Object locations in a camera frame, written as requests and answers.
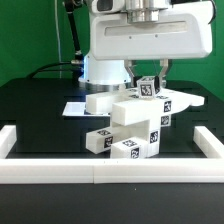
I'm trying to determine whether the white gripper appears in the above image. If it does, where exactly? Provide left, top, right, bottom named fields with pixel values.
left=88, top=1, right=214, bottom=94

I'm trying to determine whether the white chair back frame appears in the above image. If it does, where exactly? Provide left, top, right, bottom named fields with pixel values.
left=86, top=88, right=204, bottom=126

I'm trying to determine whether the white chair seat plate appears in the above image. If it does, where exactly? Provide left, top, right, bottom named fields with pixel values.
left=117, top=115, right=171, bottom=158

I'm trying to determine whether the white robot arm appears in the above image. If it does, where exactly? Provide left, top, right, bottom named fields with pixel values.
left=79, top=0, right=216, bottom=91

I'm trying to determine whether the white marker sheet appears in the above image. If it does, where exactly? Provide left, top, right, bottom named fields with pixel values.
left=61, top=101, right=111, bottom=118

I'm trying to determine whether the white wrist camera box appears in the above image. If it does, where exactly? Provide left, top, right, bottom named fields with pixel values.
left=91, top=0, right=125, bottom=14

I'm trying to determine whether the black cable on table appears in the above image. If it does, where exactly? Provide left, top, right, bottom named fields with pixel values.
left=26, top=61, right=84, bottom=80

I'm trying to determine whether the black camera stand pole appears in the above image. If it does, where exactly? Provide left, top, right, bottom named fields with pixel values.
left=63, top=0, right=83, bottom=60

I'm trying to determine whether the white U-shaped fence frame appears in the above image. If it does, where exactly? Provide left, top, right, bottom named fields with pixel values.
left=0, top=125, right=224, bottom=184

